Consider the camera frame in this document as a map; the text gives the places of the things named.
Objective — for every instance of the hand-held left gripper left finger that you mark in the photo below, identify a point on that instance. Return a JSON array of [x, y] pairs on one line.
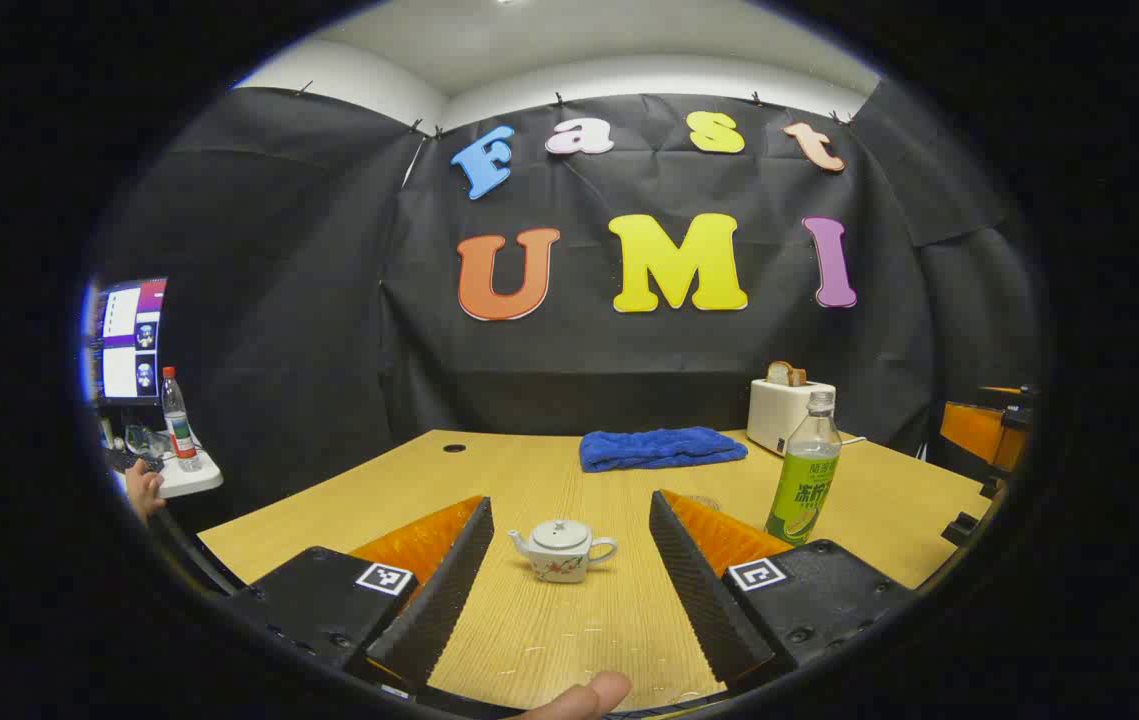
[[449, 590]]

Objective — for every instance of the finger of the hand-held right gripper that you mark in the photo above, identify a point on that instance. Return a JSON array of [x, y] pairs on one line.
[[974, 430], [1009, 394]]

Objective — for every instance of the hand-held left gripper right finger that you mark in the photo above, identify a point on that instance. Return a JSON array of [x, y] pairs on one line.
[[694, 590]]

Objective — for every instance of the clear round coaster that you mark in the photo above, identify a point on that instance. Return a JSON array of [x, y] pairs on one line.
[[703, 501]]

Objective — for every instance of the white floral teacup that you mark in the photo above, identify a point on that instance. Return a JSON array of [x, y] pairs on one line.
[[561, 567]]

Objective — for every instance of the white teacup lid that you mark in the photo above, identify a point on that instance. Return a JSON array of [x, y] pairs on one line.
[[559, 536]]

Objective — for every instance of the green label water bottle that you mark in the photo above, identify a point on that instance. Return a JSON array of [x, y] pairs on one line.
[[801, 490]]

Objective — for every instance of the red cap plastic bottle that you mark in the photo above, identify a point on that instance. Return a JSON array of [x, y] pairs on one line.
[[179, 425]]

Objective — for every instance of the blue towel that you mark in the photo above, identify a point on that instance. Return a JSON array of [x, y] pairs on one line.
[[659, 448]]

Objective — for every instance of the white toaster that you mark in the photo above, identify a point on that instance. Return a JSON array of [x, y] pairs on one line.
[[779, 420]]

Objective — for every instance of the bread slice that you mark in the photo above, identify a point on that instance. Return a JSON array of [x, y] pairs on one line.
[[785, 375]]

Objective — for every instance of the small white side table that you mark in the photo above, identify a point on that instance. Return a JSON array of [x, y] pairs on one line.
[[184, 480]]

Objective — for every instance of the black backdrop cloth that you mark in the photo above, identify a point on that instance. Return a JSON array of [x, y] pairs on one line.
[[329, 300]]

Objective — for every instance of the clear plastic bag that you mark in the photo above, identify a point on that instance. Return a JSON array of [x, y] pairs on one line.
[[144, 440]]

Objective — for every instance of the computer monitor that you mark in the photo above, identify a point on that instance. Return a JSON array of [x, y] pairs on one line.
[[134, 340]]

